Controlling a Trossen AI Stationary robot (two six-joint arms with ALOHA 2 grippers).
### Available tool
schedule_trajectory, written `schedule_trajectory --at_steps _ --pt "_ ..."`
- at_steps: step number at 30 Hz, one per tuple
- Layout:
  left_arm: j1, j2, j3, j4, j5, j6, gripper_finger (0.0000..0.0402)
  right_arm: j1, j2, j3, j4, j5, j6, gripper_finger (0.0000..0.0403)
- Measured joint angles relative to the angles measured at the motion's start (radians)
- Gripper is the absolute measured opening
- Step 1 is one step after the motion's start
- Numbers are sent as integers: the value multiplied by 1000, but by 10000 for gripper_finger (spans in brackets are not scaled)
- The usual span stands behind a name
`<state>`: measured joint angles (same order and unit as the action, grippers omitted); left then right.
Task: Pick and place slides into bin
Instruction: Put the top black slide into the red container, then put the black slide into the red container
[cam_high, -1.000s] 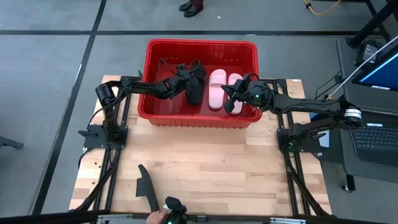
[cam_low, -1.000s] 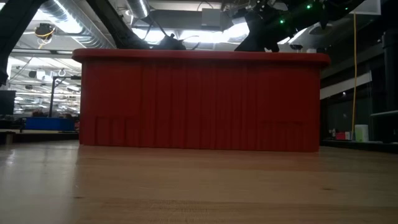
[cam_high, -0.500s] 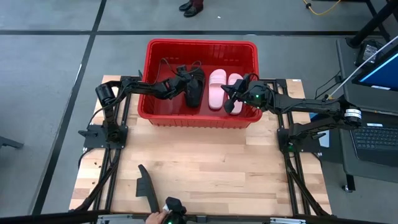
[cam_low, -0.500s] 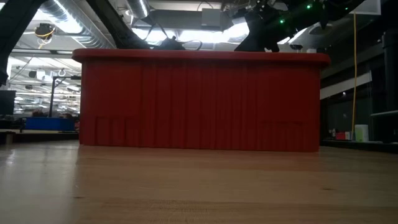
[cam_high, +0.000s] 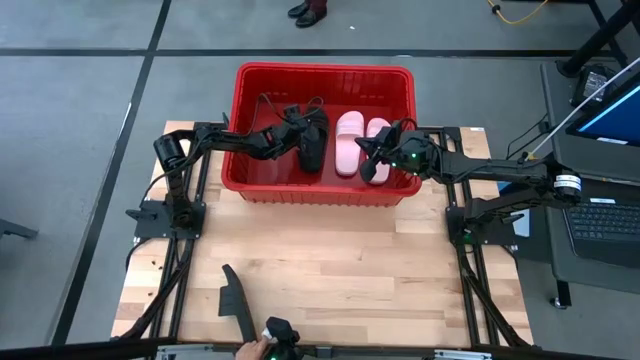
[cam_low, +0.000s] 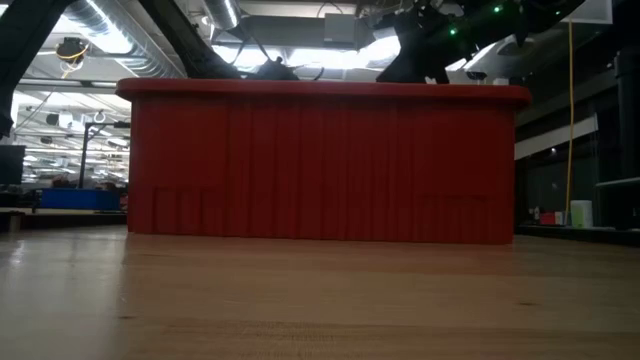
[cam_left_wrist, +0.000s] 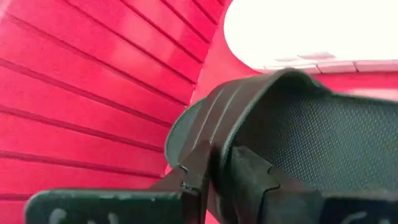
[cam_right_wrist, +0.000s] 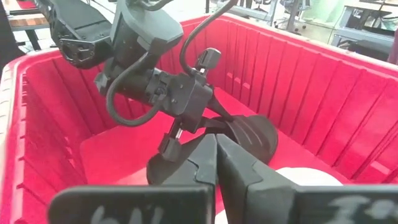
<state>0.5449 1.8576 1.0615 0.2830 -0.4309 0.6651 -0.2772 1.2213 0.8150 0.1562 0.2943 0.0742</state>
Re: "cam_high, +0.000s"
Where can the grey cart table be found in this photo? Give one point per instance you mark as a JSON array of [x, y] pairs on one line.
[[555, 260]]

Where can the black handheld device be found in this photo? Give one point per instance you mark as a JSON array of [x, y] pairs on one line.
[[282, 330]]

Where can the black laptop keyboard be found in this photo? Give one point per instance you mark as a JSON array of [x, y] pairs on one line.
[[605, 225]]

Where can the black curved plastic part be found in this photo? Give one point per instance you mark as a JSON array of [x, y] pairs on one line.
[[235, 300]]

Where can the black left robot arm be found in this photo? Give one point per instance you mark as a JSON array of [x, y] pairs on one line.
[[225, 140]]

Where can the white rod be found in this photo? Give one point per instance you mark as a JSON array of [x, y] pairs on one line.
[[580, 111]]

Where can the pink slide sandal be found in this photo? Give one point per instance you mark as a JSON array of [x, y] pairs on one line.
[[377, 123], [348, 150]]

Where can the person's hand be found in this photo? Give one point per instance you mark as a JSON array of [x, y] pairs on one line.
[[252, 350]]

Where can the black slide sandal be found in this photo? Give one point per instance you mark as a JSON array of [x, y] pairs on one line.
[[314, 155]]

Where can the red plastic bin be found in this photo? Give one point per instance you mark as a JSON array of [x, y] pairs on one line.
[[280, 177]]

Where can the grey chair leg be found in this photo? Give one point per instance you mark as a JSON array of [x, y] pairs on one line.
[[15, 229]]

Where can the black rig crossbar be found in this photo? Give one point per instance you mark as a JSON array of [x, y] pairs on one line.
[[75, 350]]

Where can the black power adapter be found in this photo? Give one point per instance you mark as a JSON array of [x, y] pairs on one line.
[[592, 82]]

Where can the grey cart shelf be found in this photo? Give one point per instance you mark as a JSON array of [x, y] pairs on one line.
[[562, 145]]

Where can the black tripod legs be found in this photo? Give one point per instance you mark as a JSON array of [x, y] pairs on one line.
[[600, 36]]

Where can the blue lit monitor screen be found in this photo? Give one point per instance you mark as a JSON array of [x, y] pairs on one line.
[[620, 120]]

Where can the person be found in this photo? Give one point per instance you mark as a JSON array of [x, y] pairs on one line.
[[309, 15]]

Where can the white blue box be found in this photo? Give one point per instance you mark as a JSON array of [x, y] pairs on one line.
[[522, 227]]

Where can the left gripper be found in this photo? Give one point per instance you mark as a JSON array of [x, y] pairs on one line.
[[287, 135]]

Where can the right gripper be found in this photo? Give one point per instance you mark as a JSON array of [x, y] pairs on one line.
[[415, 152]]

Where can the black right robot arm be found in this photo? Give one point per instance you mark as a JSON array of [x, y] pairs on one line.
[[500, 170]]

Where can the black aluminium frame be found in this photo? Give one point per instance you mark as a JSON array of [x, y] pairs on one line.
[[176, 300], [452, 132]]

